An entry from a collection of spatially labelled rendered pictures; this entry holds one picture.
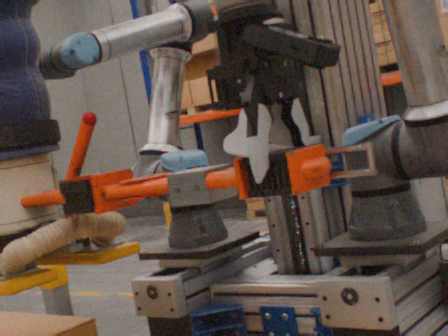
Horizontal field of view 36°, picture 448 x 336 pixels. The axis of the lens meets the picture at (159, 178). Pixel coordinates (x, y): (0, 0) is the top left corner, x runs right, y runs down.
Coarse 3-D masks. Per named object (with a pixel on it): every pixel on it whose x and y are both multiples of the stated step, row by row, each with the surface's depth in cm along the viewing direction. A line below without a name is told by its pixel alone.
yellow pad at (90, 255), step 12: (84, 240) 126; (72, 252) 124; (84, 252) 122; (96, 252) 120; (108, 252) 119; (120, 252) 121; (132, 252) 123; (36, 264) 131; (48, 264) 128; (60, 264) 125; (72, 264) 123; (84, 264) 120; (96, 264) 118
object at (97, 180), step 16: (80, 176) 110; (96, 176) 102; (112, 176) 104; (128, 176) 107; (64, 192) 106; (80, 192) 104; (96, 192) 102; (64, 208) 106; (80, 208) 104; (96, 208) 102; (112, 208) 104
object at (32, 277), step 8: (0, 256) 114; (0, 264) 113; (0, 272) 113; (24, 272) 109; (32, 272) 110; (40, 272) 109; (48, 272) 109; (56, 272) 110; (0, 280) 107; (8, 280) 106; (16, 280) 105; (24, 280) 106; (32, 280) 107; (40, 280) 108; (48, 280) 109; (0, 288) 105; (8, 288) 104; (16, 288) 105; (24, 288) 106
